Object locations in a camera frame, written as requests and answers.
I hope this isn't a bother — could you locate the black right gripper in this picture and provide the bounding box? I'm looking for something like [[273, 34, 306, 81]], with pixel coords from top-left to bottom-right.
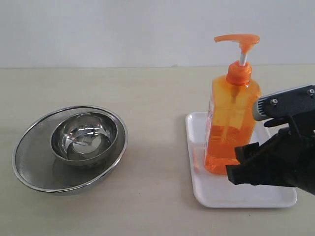
[[226, 116, 315, 195]]

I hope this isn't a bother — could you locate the orange pump soap bottle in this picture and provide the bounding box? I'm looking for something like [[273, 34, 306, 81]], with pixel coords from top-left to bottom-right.
[[204, 34, 261, 175]]

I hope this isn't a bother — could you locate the small stainless steel bowl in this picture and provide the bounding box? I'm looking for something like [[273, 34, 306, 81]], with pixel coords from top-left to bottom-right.
[[50, 112, 120, 168]]

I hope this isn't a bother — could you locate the large steel mesh strainer bowl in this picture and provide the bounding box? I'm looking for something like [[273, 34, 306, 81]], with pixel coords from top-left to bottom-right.
[[12, 105, 128, 195]]

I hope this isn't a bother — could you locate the white rectangular plastic tray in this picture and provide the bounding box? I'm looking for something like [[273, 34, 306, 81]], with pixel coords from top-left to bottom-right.
[[185, 112, 297, 208]]

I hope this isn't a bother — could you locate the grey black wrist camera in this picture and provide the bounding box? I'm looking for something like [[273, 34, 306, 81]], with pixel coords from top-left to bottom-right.
[[252, 85, 315, 121]]

